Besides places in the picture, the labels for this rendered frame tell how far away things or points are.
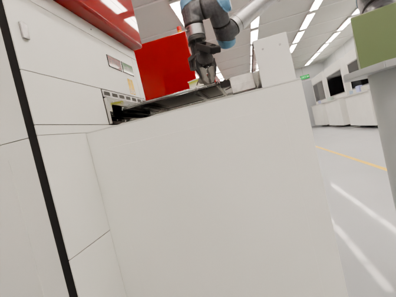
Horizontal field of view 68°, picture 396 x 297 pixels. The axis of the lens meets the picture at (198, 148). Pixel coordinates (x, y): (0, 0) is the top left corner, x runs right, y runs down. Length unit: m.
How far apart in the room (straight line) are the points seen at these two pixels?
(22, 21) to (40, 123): 0.25
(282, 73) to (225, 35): 0.46
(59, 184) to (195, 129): 0.37
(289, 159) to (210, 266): 0.37
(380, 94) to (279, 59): 0.37
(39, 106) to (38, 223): 0.28
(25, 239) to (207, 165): 0.48
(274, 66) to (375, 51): 0.35
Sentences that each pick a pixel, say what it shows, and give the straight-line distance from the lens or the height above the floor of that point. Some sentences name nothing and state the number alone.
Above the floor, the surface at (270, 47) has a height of 0.93.
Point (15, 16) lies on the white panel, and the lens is 0.87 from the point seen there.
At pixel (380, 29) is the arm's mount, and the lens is 1.10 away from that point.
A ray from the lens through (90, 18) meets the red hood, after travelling 1.18.
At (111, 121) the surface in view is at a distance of 1.08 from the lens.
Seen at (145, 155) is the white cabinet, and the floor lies 0.71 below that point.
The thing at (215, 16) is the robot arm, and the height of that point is 1.17.
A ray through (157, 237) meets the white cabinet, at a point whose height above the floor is 0.47.
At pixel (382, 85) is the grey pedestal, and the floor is 0.76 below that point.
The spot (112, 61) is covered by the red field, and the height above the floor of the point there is 1.10.
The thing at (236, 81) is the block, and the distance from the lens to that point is 1.05.
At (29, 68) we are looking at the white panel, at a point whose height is 0.98.
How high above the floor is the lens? 0.73
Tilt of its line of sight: 2 degrees down
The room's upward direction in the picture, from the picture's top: 13 degrees counter-clockwise
